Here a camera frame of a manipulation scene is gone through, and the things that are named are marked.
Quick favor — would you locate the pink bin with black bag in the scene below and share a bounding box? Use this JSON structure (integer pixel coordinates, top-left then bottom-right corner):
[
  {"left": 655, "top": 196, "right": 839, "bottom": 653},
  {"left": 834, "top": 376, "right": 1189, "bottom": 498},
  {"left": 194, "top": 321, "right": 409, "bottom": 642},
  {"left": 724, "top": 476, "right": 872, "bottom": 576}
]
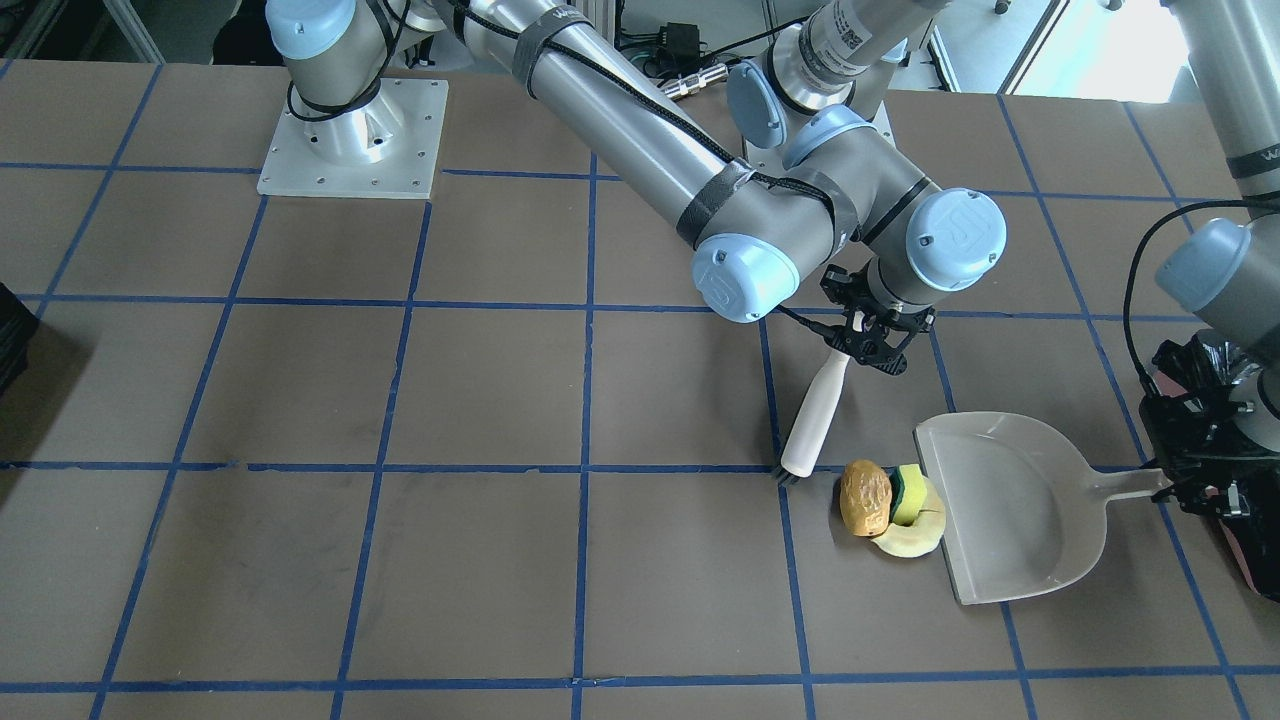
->
[{"left": 1139, "top": 329, "right": 1279, "bottom": 601}]

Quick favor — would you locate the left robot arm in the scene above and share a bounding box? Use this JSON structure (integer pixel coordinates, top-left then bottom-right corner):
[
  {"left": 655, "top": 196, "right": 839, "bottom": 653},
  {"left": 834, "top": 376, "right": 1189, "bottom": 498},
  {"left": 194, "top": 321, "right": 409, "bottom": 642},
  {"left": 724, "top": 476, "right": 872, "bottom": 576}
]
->
[{"left": 730, "top": 1, "right": 1277, "bottom": 521}]

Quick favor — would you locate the green yellow sponge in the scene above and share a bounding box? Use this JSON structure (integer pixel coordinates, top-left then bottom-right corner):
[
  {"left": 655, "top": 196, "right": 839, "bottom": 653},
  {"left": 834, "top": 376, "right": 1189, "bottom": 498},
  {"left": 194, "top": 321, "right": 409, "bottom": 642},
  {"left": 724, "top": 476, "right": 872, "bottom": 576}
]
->
[{"left": 888, "top": 464, "right": 929, "bottom": 527}]

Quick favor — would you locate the beige plastic dustpan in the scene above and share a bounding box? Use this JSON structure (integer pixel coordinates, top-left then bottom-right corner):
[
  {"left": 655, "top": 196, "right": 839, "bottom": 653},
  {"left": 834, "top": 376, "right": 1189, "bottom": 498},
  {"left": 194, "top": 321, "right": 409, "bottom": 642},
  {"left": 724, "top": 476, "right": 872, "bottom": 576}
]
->
[{"left": 914, "top": 411, "right": 1171, "bottom": 606}]

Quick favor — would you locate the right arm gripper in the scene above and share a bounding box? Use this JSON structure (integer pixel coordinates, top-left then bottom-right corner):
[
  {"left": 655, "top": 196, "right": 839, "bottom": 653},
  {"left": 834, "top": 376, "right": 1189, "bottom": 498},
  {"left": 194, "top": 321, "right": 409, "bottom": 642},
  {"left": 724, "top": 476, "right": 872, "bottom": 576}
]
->
[{"left": 820, "top": 265, "right": 936, "bottom": 375}]

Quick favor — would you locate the pale yellow banana peel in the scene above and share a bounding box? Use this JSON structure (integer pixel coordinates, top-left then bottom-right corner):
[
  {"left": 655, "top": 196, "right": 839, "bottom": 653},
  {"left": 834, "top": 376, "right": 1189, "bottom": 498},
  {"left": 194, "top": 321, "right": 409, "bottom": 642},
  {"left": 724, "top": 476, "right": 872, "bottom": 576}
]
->
[{"left": 870, "top": 478, "right": 948, "bottom": 559}]

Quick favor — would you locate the white hand brush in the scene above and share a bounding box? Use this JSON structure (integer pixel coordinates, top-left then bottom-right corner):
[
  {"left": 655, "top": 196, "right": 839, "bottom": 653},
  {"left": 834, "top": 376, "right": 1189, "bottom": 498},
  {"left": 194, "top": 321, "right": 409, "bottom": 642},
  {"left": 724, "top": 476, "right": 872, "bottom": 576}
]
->
[{"left": 773, "top": 348, "right": 850, "bottom": 487}]

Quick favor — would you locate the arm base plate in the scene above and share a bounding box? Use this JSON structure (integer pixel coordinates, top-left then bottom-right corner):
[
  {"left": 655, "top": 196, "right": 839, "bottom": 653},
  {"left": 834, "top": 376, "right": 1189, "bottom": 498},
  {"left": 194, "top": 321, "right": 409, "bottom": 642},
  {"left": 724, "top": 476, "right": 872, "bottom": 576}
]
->
[
  {"left": 257, "top": 79, "right": 449, "bottom": 200},
  {"left": 735, "top": 104, "right": 896, "bottom": 176}
]

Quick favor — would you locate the brown toy potato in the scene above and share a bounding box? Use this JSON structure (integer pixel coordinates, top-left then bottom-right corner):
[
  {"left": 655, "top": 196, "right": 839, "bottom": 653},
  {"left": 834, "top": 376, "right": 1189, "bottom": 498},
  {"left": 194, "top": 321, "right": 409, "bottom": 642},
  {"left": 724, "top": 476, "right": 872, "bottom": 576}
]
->
[{"left": 837, "top": 459, "right": 893, "bottom": 538}]

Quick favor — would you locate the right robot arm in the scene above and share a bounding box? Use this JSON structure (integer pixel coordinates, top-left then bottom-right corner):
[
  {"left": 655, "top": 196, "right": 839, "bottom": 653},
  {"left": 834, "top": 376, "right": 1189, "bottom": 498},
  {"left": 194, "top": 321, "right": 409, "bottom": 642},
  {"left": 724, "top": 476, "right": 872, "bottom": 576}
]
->
[{"left": 265, "top": 1, "right": 1007, "bottom": 375}]

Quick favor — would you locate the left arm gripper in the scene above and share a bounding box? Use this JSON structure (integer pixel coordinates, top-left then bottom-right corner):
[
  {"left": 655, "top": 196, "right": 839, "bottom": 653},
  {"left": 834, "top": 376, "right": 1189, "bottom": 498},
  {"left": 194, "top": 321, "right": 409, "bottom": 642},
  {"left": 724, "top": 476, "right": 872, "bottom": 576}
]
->
[{"left": 1140, "top": 389, "right": 1266, "bottom": 516}]

